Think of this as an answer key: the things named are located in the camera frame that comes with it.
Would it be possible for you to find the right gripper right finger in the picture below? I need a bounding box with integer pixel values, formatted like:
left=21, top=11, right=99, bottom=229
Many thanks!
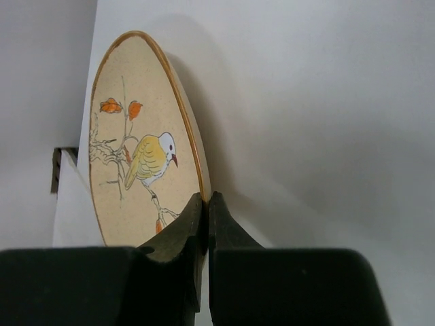
left=209, top=192, right=263, bottom=325

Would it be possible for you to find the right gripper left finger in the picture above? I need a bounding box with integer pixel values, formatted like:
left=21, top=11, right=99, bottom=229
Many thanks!
left=139, top=193, right=204, bottom=312

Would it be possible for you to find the round wooden plate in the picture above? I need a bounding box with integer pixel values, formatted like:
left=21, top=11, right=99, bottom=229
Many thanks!
left=88, top=31, right=211, bottom=247

